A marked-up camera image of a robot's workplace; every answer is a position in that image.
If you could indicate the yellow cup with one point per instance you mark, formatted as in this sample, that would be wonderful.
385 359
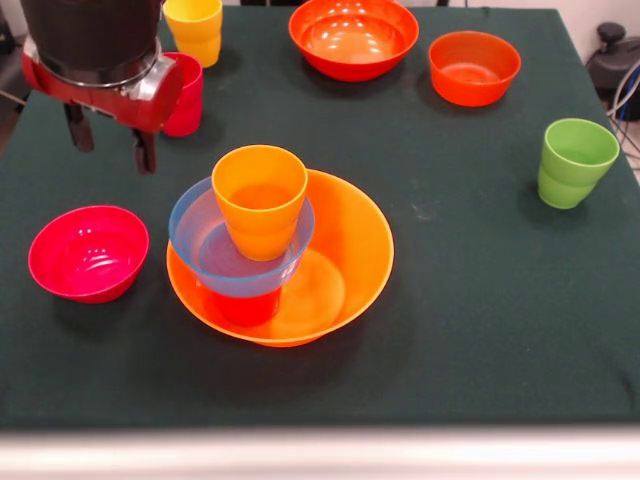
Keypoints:
195 35

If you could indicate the dark grey pedestal base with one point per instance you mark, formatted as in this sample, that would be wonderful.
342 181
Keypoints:
10 75
612 60

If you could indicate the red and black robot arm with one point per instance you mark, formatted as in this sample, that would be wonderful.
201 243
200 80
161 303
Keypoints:
95 35

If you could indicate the orange cup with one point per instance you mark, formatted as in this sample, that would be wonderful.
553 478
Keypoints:
260 225

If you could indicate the light blue bowl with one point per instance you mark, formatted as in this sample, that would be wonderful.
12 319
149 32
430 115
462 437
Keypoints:
200 240

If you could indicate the dark green tablecloth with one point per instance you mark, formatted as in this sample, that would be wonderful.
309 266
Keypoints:
100 375

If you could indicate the green cup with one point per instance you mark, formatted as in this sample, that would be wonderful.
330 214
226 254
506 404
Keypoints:
575 170

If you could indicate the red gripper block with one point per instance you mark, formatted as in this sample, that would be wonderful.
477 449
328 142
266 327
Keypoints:
140 112

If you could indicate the pink-red bowl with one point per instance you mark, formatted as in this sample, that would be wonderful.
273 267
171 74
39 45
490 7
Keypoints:
90 260

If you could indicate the large red-orange bowl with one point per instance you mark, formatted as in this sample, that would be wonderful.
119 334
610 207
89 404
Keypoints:
350 45

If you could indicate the small red-orange bowl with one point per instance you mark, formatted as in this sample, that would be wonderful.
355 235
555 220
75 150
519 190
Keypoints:
475 75

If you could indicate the pink-red cup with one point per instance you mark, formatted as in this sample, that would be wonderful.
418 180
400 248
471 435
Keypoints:
190 105

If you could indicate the red-orange cup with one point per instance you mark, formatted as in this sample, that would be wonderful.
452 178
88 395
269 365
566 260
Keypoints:
247 310

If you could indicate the large orange bowl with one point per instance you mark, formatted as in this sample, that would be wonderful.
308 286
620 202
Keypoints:
360 240

